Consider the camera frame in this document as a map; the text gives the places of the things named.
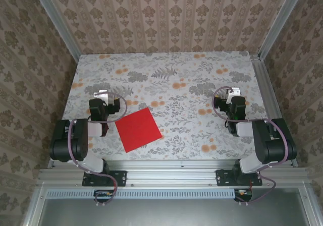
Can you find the red square cloth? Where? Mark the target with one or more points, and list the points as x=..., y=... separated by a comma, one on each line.
x=138, y=130

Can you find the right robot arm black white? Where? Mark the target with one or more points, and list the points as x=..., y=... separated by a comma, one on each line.
x=267, y=145

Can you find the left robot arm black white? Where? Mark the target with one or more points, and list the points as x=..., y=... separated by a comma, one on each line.
x=80, y=140

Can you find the grey sheet metal panel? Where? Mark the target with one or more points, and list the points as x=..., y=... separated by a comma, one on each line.
x=164, y=213

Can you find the floral patterned table cover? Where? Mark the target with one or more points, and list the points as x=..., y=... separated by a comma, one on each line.
x=202, y=67

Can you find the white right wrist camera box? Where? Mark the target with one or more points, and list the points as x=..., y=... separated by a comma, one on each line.
x=233, y=92

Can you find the aluminium table edge rail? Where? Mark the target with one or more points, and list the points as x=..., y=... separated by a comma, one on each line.
x=265, y=84

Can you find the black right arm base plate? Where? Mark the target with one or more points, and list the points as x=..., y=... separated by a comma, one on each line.
x=222, y=178

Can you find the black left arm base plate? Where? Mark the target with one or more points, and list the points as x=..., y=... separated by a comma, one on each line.
x=120, y=178

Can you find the long aluminium base rail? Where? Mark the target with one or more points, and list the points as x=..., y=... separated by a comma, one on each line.
x=171, y=173

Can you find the aluminium frame post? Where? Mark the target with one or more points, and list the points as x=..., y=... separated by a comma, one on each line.
x=280, y=21
x=57, y=24

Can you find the aluminium frame bar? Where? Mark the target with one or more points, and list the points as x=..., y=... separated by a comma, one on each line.
x=35, y=203
x=309, y=205

